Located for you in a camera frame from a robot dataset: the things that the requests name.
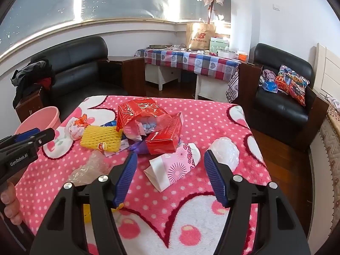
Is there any white candy ball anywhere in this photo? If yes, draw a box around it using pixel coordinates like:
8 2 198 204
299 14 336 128
65 114 89 141

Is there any clear plastic wrapper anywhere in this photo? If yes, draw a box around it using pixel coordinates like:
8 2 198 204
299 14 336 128
67 150 111 187

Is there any blue tissue pack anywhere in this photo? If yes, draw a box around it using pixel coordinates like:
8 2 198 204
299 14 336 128
102 120 116 127

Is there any white plastic bag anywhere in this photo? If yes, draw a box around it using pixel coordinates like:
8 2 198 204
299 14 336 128
209 137 240 172

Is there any red foil snack bag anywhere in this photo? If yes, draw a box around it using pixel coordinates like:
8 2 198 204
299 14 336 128
116 98 172 142

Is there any pink white paper bag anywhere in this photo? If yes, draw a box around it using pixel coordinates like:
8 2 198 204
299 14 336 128
144 143 201 192

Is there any red cardboard box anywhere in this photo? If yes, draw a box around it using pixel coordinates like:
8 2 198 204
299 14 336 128
145 112 183 155

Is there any pink plastic trash bin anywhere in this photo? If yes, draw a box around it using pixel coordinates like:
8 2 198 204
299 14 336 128
15 106 61 134

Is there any left hand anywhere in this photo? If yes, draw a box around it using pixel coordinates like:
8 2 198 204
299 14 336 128
1 182 23 226

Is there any dark clothes pile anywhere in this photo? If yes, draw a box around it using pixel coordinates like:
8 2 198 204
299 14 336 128
10 59 55 108

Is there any black leather armchair left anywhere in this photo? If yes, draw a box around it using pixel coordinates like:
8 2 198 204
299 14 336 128
16 34 145 123

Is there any black leather armchair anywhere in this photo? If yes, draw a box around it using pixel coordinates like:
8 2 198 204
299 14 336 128
16 34 145 123
234 43 329 151

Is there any pink polka dot blanket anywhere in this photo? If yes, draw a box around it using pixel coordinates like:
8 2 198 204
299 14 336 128
16 96 270 254

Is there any purple wrapper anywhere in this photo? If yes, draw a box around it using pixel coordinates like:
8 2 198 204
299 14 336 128
128 141 150 155

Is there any black leather armchair right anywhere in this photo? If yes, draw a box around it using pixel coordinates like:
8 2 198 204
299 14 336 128
234 43 329 151

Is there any colourful comic cushion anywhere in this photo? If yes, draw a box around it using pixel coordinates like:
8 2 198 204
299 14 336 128
274 65 309 106

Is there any checkered tablecloth table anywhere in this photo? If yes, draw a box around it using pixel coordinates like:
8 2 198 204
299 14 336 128
135 49 241 103

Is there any green box on table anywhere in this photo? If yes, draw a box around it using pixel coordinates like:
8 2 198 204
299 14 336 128
209 37 229 54

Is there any brown paper shopping bag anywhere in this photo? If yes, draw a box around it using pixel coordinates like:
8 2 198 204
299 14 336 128
186 23 215 51

